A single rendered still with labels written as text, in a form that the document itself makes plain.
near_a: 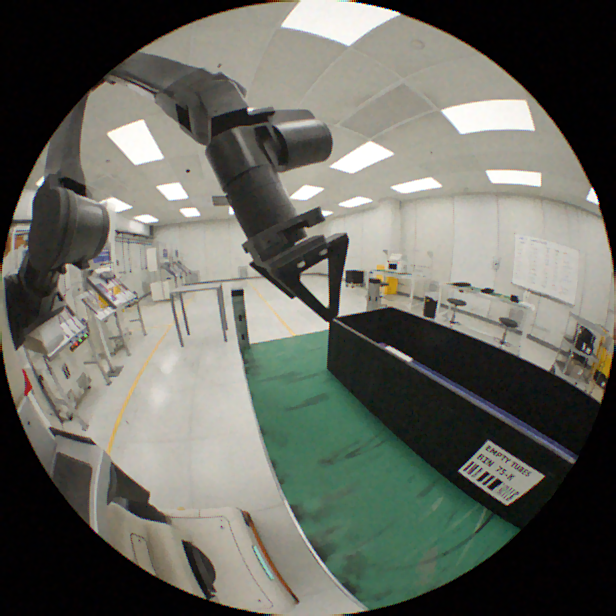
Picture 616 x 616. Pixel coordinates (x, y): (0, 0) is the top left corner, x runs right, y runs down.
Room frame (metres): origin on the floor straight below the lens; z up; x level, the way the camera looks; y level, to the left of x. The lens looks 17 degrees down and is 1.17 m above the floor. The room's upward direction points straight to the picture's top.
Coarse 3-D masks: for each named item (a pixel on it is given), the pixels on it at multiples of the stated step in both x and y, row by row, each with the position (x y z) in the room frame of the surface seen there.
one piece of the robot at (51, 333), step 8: (16, 272) 0.00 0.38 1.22; (48, 320) 0.05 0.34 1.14; (40, 328) 0.03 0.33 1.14; (48, 328) 0.05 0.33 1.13; (56, 328) 0.06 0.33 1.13; (48, 336) 0.04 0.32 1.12; (56, 336) 0.06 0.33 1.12; (24, 344) -0.01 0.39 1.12; (48, 344) 0.04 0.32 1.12; (56, 344) 0.05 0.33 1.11; (40, 352) 0.02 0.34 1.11; (48, 352) 0.03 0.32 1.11
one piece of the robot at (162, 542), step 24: (0, 288) -0.03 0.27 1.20; (0, 312) -0.03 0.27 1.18; (24, 312) 0.01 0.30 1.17; (24, 384) -0.03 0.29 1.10; (120, 528) -0.09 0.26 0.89; (144, 528) -0.07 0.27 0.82; (168, 528) -0.04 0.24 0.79; (120, 552) -0.14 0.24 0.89; (144, 552) -0.12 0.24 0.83; (168, 552) -0.10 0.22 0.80; (168, 576) -0.16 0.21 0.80; (192, 576) -0.14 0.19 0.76; (216, 600) -0.22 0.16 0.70
